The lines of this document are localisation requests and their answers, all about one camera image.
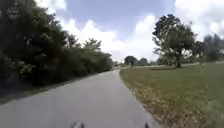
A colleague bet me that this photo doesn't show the dark tree with pale trunk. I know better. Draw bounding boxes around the dark tree with pale trunk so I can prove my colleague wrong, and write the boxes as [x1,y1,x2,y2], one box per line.
[123,55,139,69]

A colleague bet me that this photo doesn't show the small distant tree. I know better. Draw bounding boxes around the small distant tree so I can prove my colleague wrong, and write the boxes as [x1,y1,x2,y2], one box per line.
[137,57,150,66]

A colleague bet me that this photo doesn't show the grey asphalt path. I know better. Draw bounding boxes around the grey asphalt path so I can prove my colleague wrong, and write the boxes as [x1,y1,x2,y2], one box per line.
[0,69,161,128]

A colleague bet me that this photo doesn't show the large spreading tree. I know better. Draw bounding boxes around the large spreading tree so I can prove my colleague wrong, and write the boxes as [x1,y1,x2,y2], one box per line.
[152,13,198,69]

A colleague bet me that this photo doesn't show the wide grass field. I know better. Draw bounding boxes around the wide grass field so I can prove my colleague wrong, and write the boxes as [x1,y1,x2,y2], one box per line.
[118,61,224,128]

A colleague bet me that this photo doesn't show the tall dense hedge of trees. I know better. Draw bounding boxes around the tall dense hedge of trees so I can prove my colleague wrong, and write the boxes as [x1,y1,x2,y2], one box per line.
[0,0,115,91]

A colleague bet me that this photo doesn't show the grass verge strip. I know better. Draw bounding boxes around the grass verge strip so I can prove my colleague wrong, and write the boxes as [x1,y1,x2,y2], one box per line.
[0,71,101,105]

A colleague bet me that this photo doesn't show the group of trees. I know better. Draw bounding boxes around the group of trees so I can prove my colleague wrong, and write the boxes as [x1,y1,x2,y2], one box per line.
[194,33,224,64]

